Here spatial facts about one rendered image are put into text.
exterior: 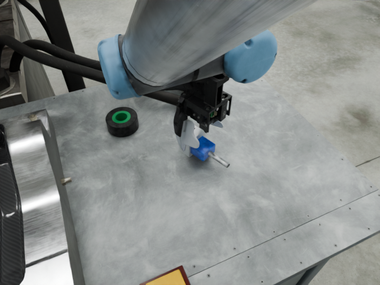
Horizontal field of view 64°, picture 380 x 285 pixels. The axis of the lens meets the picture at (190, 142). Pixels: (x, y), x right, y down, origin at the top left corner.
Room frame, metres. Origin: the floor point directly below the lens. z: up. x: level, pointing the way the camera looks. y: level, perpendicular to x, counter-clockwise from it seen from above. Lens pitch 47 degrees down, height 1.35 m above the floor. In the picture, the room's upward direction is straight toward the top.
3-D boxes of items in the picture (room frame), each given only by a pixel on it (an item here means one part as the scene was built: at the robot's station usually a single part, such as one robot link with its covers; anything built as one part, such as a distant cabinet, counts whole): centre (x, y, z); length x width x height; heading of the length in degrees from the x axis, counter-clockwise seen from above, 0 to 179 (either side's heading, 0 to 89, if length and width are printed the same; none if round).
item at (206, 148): (0.46, -0.04, 0.83); 0.13 x 0.05 x 0.05; 47
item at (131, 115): (0.57, 0.17, 0.82); 0.08 x 0.08 x 0.04
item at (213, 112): (0.47, -0.03, 0.99); 0.09 x 0.08 x 0.12; 47
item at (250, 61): (0.38, -0.05, 1.14); 0.11 x 0.11 x 0.08; 24
